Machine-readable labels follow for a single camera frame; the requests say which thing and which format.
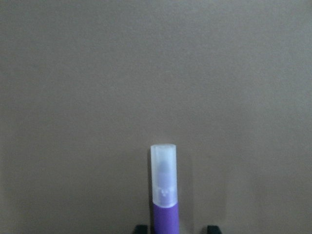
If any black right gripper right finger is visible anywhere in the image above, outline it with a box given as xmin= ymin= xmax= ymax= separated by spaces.
xmin=207 ymin=225 xmax=221 ymax=234

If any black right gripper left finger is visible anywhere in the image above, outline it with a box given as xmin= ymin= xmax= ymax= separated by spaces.
xmin=134 ymin=225 xmax=147 ymax=234

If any purple highlighter pen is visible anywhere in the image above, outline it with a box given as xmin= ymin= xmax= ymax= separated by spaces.
xmin=150 ymin=144 xmax=179 ymax=234

